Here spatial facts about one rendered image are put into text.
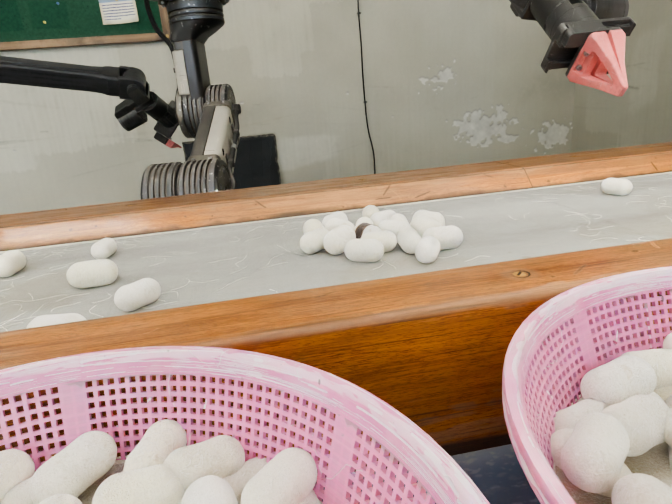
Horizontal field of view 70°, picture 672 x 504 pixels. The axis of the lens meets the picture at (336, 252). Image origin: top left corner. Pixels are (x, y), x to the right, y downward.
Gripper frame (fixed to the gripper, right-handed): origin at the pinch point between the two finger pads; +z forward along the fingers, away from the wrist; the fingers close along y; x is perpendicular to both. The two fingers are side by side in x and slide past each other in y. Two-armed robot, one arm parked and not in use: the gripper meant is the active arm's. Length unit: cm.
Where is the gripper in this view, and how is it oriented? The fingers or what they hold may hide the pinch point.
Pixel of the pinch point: (619, 87)
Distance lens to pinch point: 71.1
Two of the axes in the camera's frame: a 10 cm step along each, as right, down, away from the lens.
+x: -0.4, 5.4, 8.4
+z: 2.0, 8.3, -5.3
